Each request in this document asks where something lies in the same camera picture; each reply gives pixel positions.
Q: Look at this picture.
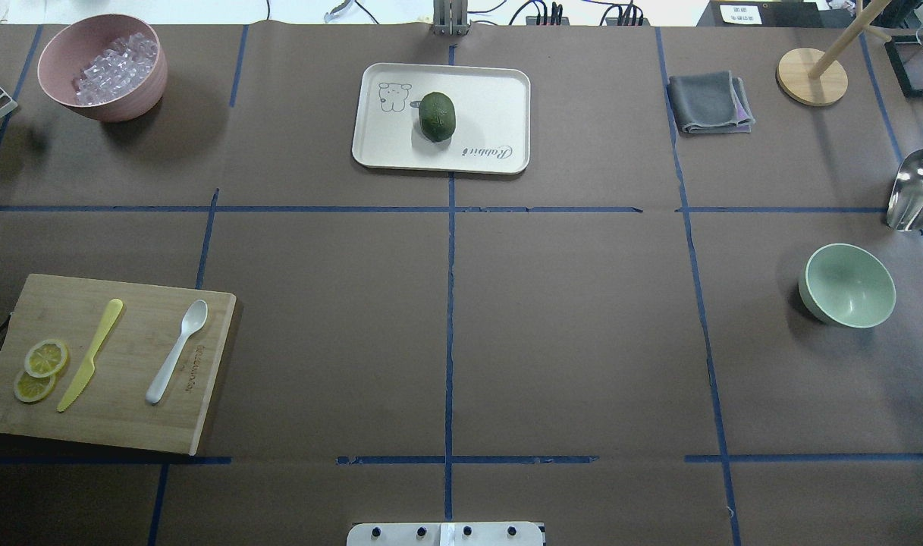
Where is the green avocado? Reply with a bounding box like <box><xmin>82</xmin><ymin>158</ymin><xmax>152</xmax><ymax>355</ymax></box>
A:
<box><xmin>417</xmin><ymin>91</ymin><xmax>457</xmax><ymax>143</ymax></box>

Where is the wooden mug tree stand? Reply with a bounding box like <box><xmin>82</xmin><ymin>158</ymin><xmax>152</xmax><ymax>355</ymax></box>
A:
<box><xmin>776</xmin><ymin>1</ymin><xmax>892</xmax><ymax>107</ymax></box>

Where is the bamboo cutting board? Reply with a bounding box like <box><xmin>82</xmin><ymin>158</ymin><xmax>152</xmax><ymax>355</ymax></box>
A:
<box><xmin>0</xmin><ymin>274</ymin><xmax>238</xmax><ymax>456</ymax></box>

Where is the cream rabbit tray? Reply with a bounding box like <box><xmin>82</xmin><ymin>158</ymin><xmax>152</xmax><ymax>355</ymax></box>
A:
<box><xmin>351</xmin><ymin>63</ymin><xmax>531</xmax><ymax>175</ymax></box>

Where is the metal camera post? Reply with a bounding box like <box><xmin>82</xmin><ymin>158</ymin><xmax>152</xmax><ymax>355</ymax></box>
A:
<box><xmin>432</xmin><ymin>0</ymin><xmax>471</xmax><ymax>36</ymax></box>

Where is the grey folded cloth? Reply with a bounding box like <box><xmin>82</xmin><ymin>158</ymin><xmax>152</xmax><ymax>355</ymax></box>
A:
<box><xmin>667</xmin><ymin>71</ymin><xmax>755</xmax><ymax>134</ymax></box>

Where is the clear ice cubes pile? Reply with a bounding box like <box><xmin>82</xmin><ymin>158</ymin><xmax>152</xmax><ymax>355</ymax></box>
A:
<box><xmin>73</xmin><ymin>33</ymin><xmax>162</xmax><ymax>106</ymax></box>

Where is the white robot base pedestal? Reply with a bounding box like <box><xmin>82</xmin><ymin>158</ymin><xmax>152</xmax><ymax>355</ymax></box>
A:
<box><xmin>346</xmin><ymin>521</ymin><xmax>547</xmax><ymax>545</ymax></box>

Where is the white plastic spoon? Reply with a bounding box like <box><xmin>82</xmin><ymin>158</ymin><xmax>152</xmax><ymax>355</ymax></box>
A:
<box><xmin>144</xmin><ymin>300</ymin><xmax>209</xmax><ymax>405</ymax></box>

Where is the metal scoop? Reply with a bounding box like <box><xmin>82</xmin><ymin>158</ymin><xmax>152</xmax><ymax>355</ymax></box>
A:
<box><xmin>885</xmin><ymin>149</ymin><xmax>923</xmax><ymax>231</ymax></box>

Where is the black framed glass tray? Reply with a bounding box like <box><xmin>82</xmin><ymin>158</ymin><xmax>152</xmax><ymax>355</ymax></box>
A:
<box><xmin>884</xmin><ymin>36</ymin><xmax>923</xmax><ymax>98</ymax></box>

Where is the light green bowl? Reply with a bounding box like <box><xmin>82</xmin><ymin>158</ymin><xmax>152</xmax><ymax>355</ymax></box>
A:
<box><xmin>798</xmin><ymin>243</ymin><xmax>896</xmax><ymax>328</ymax></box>

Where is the lower lemon slice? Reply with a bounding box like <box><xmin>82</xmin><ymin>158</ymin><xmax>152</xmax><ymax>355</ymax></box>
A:
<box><xmin>13</xmin><ymin>371</ymin><xmax>58</xmax><ymax>403</ymax></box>

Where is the pink bowl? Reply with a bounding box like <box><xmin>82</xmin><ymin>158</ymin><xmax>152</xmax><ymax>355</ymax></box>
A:
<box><xmin>37</xmin><ymin>14</ymin><xmax>168</xmax><ymax>122</ymax></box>

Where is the lemon slice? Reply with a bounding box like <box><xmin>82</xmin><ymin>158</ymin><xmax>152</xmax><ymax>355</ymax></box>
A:
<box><xmin>13</xmin><ymin>371</ymin><xmax>58</xmax><ymax>403</ymax></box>
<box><xmin>24</xmin><ymin>338</ymin><xmax>69</xmax><ymax>378</ymax></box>

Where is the yellow plastic knife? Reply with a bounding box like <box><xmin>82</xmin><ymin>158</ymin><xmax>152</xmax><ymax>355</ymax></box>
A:
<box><xmin>56</xmin><ymin>298</ymin><xmax>124</xmax><ymax>413</ymax></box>

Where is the upper lemon slice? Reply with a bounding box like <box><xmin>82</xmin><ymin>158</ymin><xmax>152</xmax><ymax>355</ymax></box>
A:
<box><xmin>24</xmin><ymin>338</ymin><xmax>69</xmax><ymax>378</ymax></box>

